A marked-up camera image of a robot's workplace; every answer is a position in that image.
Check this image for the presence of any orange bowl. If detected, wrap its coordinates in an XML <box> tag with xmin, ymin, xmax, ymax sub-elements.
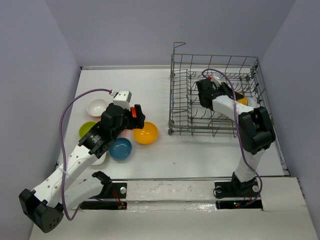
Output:
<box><xmin>130</xmin><ymin>106</ymin><xmax>137</xmax><ymax>118</ymax></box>

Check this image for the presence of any green bowl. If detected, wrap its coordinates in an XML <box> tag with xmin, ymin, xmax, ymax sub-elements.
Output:
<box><xmin>78</xmin><ymin>121</ymin><xmax>97</xmax><ymax>138</ymax></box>

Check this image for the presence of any small yellow bowl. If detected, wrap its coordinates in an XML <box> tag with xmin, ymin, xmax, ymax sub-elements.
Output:
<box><xmin>235</xmin><ymin>92</ymin><xmax>248</xmax><ymax>106</ymax></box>

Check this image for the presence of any white round bowl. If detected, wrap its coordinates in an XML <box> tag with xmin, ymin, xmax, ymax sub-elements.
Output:
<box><xmin>247</xmin><ymin>97</ymin><xmax>260</xmax><ymax>108</ymax></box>

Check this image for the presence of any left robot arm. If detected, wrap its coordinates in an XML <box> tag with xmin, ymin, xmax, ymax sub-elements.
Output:
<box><xmin>18</xmin><ymin>103</ymin><xmax>146</xmax><ymax>233</ymax></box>

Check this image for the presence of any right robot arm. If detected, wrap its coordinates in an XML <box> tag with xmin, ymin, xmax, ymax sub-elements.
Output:
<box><xmin>195</xmin><ymin>78</ymin><xmax>276</xmax><ymax>199</ymax></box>

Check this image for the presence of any large yellow bowl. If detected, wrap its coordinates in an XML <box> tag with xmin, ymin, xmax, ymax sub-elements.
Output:
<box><xmin>133</xmin><ymin>121</ymin><xmax>159</xmax><ymax>145</ymax></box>

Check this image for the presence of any white orange-bottom bowl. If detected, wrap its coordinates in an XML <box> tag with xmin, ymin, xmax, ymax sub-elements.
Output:
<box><xmin>86</xmin><ymin>98</ymin><xmax>109</xmax><ymax>118</ymax></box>

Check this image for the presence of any blue bowl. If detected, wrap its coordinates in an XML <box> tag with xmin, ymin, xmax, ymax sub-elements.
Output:
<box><xmin>108</xmin><ymin>137</ymin><xmax>132</xmax><ymax>160</ymax></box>

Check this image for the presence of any white square bowl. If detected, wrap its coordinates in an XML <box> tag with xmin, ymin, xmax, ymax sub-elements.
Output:
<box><xmin>91</xmin><ymin>152</ymin><xmax>107</xmax><ymax>166</ymax></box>

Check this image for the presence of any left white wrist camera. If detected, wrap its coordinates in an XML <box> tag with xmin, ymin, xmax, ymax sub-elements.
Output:
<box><xmin>110</xmin><ymin>90</ymin><xmax>132</xmax><ymax>110</ymax></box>

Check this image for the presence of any grey wire dish rack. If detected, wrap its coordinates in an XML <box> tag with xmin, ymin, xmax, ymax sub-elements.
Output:
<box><xmin>168</xmin><ymin>41</ymin><xmax>270</xmax><ymax>137</ymax></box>

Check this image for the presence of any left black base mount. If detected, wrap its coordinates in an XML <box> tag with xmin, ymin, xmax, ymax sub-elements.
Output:
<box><xmin>80</xmin><ymin>171</ymin><xmax>128</xmax><ymax>210</ymax></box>

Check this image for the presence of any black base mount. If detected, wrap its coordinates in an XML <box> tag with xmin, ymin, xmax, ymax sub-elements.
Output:
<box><xmin>80</xmin><ymin>171</ymin><xmax>128</xmax><ymax>210</ymax></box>
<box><xmin>212</xmin><ymin>173</ymin><xmax>263</xmax><ymax>210</ymax></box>

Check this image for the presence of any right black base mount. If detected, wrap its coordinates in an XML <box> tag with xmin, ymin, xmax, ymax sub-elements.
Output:
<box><xmin>212</xmin><ymin>173</ymin><xmax>263</xmax><ymax>210</ymax></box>

